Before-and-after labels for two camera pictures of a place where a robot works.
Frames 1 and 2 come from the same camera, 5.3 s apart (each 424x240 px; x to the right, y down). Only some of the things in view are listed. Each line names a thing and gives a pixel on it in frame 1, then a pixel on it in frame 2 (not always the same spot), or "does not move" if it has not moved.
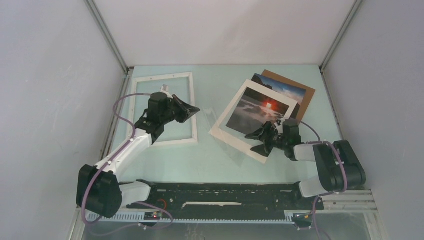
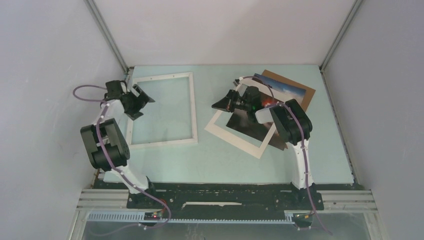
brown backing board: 309,94 does not move
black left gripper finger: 181,117 -> 134,115
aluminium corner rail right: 354,7 does not move
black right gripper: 269,129 -> 227,103
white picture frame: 194,140 does not move
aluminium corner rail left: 108,36 does not move
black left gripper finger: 189,109 -> 142,98
